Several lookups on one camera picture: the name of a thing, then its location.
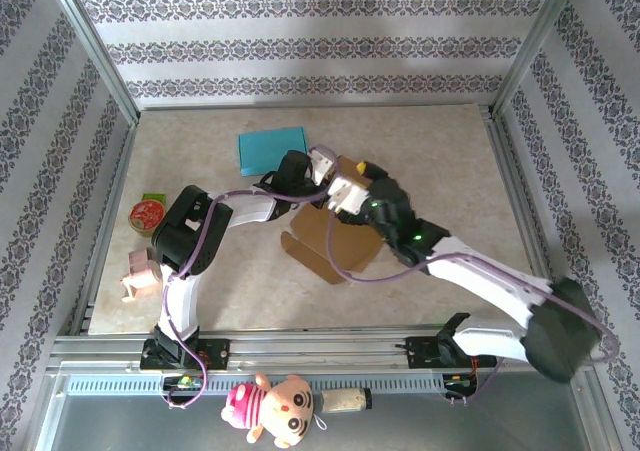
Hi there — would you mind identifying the blue white paper box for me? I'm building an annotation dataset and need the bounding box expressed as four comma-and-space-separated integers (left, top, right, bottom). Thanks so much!
237, 126, 309, 177

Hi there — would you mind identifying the brown cardboard box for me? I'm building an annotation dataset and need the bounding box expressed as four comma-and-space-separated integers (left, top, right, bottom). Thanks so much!
279, 155, 386, 286

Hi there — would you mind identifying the red round tin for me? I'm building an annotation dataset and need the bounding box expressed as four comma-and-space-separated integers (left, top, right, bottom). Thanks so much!
128, 199, 166, 237

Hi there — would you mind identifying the small circuit board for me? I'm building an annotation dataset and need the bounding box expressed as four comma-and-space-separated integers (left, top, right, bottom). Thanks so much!
162, 374, 204, 391
443, 373, 479, 390

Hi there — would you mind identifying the pink plastic toy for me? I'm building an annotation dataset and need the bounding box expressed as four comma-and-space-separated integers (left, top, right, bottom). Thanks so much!
119, 249, 164, 305

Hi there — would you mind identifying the beige cylinder black cap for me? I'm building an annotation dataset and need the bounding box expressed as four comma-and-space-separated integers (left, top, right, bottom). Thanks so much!
319, 387, 374, 415

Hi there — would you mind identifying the pink plush doll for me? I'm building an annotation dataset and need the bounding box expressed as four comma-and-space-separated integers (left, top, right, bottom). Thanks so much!
220, 372, 329, 450

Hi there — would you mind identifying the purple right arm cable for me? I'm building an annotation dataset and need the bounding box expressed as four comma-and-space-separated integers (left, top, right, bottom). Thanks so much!
325, 205, 620, 406

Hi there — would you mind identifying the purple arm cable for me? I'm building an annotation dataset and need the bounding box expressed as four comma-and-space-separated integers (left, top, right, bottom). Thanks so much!
158, 143, 346, 411
325, 205, 620, 406

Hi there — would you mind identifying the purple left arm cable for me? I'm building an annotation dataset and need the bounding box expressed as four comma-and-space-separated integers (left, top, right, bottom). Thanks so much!
158, 143, 346, 411

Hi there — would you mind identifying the aluminium side rail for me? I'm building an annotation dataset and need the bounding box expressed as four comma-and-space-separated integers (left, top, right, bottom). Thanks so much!
69, 120, 139, 337
485, 105, 584, 333

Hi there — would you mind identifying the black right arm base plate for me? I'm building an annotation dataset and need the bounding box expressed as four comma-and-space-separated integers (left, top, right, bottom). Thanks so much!
394, 334, 499, 371

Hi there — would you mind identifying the aluminium mounting rail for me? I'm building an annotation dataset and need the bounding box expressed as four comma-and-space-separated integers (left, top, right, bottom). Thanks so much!
47, 323, 594, 377

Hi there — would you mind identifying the grey slotted cable duct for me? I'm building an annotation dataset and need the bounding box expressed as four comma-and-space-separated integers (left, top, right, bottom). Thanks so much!
64, 374, 451, 397

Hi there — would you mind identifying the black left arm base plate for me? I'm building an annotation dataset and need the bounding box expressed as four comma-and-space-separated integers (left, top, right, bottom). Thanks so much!
139, 338, 232, 372

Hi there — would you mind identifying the aluminium frame post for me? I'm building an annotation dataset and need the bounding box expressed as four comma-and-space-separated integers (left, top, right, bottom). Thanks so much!
491, 0, 592, 118
42, 0, 142, 127

